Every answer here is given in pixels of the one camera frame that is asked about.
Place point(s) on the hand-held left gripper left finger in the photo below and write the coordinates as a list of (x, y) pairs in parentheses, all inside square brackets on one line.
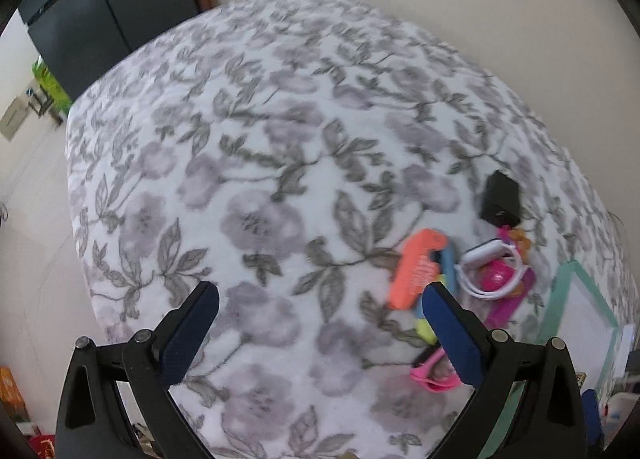
[(187, 334)]

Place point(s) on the orange toy gun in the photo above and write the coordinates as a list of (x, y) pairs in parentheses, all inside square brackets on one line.
[(415, 269)]

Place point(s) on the black charger cube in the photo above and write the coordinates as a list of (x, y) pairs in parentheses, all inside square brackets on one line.
[(500, 199)]

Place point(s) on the pink dog toy figure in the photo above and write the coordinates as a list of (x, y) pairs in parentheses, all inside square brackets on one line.
[(495, 275)]

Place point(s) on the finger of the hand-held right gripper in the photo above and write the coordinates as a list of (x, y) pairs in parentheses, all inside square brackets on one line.
[(591, 414)]

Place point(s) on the grey floral blanket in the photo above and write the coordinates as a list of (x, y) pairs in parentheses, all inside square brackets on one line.
[(250, 164)]

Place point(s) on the teal rimmed shallow tray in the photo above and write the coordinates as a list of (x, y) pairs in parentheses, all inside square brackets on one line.
[(585, 309)]

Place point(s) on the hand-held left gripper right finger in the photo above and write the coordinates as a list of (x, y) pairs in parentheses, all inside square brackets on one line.
[(452, 339)]

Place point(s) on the green boxes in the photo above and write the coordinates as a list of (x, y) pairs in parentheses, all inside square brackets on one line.
[(47, 81)]

